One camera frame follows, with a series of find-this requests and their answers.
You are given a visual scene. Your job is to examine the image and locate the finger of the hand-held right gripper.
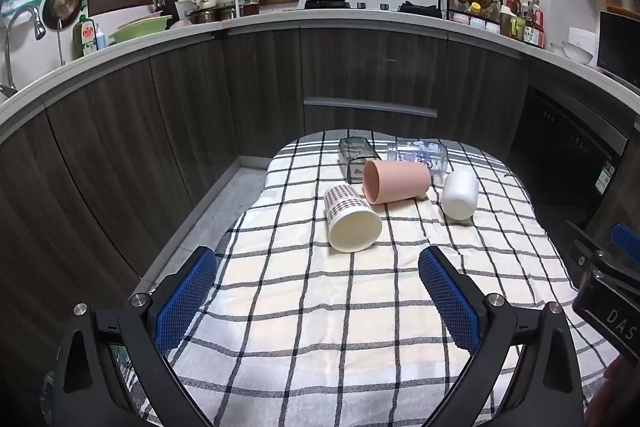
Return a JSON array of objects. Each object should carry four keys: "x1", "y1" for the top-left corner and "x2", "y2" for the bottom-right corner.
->
[
  {"x1": 611, "y1": 222, "x2": 640, "y2": 266},
  {"x1": 565, "y1": 220, "x2": 609, "y2": 281}
]

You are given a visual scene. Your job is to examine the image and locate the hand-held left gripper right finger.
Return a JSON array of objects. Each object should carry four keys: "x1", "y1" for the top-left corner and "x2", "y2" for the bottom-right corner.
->
[{"x1": 417, "y1": 246, "x2": 586, "y2": 427}]

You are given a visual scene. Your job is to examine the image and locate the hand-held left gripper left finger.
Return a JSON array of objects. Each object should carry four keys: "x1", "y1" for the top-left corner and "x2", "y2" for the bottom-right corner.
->
[{"x1": 52, "y1": 246, "x2": 219, "y2": 427}]

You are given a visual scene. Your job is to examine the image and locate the white cup with dotted pattern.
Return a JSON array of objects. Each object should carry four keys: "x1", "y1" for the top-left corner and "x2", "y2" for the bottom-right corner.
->
[{"x1": 324, "y1": 183, "x2": 383, "y2": 253}]

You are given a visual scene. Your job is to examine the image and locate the plain white cup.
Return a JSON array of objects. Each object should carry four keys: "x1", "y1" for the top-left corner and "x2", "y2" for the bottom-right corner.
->
[{"x1": 440, "y1": 170, "x2": 476, "y2": 221}]

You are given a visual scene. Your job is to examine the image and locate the pink cup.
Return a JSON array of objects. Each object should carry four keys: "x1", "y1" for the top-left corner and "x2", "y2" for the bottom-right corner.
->
[{"x1": 363, "y1": 159, "x2": 432, "y2": 205}]

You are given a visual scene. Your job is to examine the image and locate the clear glass cup with print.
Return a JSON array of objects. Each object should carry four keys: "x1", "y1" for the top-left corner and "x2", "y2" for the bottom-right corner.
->
[{"x1": 386, "y1": 138, "x2": 449, "y2": 178}]

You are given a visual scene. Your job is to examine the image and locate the dark transparent square cup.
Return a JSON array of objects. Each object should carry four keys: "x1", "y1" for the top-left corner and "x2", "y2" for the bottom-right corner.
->
[{"x1": 338, "y1": 136, "x2": 381, "y2": 184}]

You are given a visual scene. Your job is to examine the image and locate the person's right hand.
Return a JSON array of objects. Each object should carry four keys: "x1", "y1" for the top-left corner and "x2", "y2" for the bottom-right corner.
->
[{"x1": 586, "y1": 352, "x2": 640, "y2": 427}]

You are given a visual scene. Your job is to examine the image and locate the black built-in dishwasher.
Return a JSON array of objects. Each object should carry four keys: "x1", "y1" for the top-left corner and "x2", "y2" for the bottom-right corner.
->
[{"x1": 512, "y1": 86, "x2": 629, "y2": 228}]

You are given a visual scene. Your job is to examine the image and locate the black and white checked cloth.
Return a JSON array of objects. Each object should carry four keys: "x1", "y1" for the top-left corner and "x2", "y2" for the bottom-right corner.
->
[{"x1": 102, "y1": 129, "x2": 623, "y2": 427}]

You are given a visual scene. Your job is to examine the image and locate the dark wooden base cabinet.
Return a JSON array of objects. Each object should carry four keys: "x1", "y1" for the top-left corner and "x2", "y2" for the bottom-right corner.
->
[{"x1": 0, "y1": 19, "x2": 531, "y2": 408}]

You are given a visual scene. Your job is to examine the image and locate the white bowl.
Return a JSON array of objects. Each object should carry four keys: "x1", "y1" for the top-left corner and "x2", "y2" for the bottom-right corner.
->
[{"x1": 562, "y1": 41, "x2": 595, "y2": 64}]

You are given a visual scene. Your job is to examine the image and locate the black microwave oven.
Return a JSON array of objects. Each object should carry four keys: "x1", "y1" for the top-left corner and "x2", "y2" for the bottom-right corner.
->
[{"x1": 597, "y1": 11, "x2": 640, "y2": 84}]

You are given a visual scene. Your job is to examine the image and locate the green labelled sauce bottle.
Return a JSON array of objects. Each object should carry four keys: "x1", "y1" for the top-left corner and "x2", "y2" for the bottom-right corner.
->
[{"x1": 523, "y1": 0, "x2": 546, "y2": 48}]

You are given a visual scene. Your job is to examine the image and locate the green plastic basin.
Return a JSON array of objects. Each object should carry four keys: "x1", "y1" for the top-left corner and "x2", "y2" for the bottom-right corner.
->
[{"x1": 108, "y1": 15, "x2": 167, "y2": 46}]

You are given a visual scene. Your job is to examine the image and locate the green dish soap bottle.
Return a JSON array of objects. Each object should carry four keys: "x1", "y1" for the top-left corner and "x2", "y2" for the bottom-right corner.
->
[{"x1": 80, "y1": 17, "x2": 98, "y2": 56}]

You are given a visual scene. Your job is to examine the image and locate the black bag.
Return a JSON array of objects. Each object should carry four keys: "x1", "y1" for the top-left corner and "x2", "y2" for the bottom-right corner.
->
[{"x1": 398, "y1": 0, "x2": 444, "y2": 19}]

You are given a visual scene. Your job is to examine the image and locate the white electric kettle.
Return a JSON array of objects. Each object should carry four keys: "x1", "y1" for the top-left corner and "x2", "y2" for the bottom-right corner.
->
[{"x1": 175, "y1": 0, "x2": 200, "y2": 26}]

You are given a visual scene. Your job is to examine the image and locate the grey kitchen countertop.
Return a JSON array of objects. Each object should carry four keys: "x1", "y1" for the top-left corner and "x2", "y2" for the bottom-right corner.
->
[{"x1": 0, "y1": 7, "x2": 640, "y2": 132}]

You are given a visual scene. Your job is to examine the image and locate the chrome kitchen faucet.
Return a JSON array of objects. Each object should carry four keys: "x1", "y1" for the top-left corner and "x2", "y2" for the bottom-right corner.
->
[{"x1": 0, "y1": 6, "x2": 47, "y2": 98}]

